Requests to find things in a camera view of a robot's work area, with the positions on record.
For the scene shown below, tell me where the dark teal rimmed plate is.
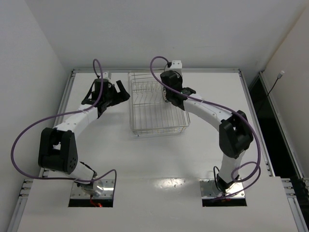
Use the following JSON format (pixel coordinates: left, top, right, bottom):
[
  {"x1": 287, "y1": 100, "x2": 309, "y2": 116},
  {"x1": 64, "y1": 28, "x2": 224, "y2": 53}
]
[{"x1": 162, "y1": 87, "x2": 169, "y2": 102}]

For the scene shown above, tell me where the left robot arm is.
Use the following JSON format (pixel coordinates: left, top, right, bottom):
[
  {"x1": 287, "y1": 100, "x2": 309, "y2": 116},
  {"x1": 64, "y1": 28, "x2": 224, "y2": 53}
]
[{"x1": 38, "y1": 78, "x2": 130, "y2": 191}]

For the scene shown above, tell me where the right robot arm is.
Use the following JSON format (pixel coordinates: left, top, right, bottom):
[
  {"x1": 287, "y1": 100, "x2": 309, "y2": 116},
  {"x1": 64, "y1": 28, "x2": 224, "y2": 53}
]
[{"x1": 160, "y1": 70, "x2": 253, "y2": 193}]

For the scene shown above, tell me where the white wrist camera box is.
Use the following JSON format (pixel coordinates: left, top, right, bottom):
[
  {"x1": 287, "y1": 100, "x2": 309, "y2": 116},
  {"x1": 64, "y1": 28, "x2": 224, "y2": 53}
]
[
  {"x1": 103, "y1": 72, "x2": 112, "y2": 83},
  {"x1": 166, "y1": 60, "x2": 183, "y2": 76}
]

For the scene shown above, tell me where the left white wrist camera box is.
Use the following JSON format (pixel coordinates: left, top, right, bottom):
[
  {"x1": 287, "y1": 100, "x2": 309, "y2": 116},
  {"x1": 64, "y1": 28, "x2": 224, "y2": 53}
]
[{"x1": 103, "y1": 72, "x2": 112, "y2": 83}]

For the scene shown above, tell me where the metal wire dish rack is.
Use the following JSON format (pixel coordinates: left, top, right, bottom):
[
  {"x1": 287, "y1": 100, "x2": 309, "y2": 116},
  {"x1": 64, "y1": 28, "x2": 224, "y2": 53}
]
[{"x1": 128, "y1": 72, "x2": 190, "y2": 136}]

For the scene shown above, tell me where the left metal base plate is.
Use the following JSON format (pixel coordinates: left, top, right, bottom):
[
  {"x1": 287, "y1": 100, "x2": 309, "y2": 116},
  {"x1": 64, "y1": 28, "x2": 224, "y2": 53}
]
[{"x1": 70, "y1": 179, "x2": 114, "y2": 200}]

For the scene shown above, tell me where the metal base plate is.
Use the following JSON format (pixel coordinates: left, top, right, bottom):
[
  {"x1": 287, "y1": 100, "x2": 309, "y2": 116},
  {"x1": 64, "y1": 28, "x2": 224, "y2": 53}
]
[
  {"x1": 70, "y1": 179, "x2": 114, "y2": 200},
  {"x1": 200, "y1": 179, "x2": 245, "y2": 200}
]

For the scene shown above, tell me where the black cable with white plug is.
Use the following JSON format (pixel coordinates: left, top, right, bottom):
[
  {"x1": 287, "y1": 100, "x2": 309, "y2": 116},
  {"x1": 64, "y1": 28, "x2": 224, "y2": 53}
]
[{"x1": 267, "y1": 70, "x2": 285, "y2": 97}]

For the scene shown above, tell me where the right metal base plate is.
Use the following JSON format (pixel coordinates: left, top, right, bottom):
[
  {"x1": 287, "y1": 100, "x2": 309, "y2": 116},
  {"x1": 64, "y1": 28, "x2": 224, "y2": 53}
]
[{"x1": 200, "y1": 179, "x2": 245, "y2": 200}]

